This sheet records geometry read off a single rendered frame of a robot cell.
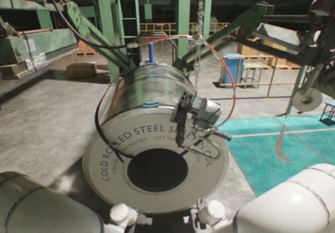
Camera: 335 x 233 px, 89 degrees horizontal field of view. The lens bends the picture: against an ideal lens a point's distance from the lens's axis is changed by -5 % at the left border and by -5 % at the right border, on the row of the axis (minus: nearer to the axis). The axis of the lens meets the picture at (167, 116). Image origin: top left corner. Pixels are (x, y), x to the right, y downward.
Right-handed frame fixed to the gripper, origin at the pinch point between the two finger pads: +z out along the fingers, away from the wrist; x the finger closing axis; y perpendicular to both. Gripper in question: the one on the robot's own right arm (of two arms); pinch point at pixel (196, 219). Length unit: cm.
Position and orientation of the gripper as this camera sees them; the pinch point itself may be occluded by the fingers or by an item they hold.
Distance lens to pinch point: 129.8
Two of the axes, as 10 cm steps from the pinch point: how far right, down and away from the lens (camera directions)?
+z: -1.7, 6.2, 7.7
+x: 9.8, 0.0, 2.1
